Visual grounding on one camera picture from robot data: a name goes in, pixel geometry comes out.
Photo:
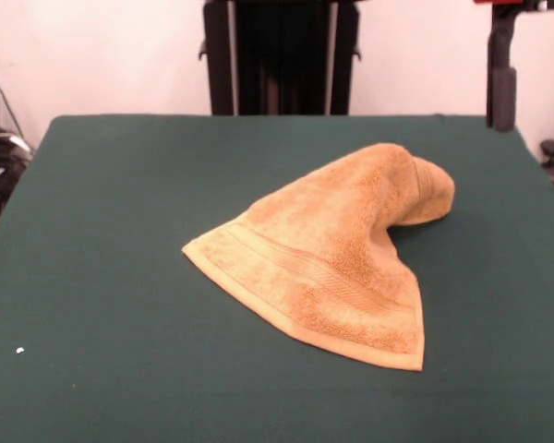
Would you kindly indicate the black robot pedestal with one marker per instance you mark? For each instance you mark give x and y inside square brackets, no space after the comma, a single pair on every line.
[281,55]

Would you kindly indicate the black plug adapter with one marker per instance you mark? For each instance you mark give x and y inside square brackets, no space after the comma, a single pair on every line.
[551,147]

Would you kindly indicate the dark green table cloth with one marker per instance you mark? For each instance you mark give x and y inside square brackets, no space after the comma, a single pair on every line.
[120,231]

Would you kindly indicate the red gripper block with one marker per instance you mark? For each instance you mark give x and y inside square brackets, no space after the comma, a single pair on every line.
[482,2]

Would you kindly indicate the tan terry towel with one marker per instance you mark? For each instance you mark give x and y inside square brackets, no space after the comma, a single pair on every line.
[332,231]

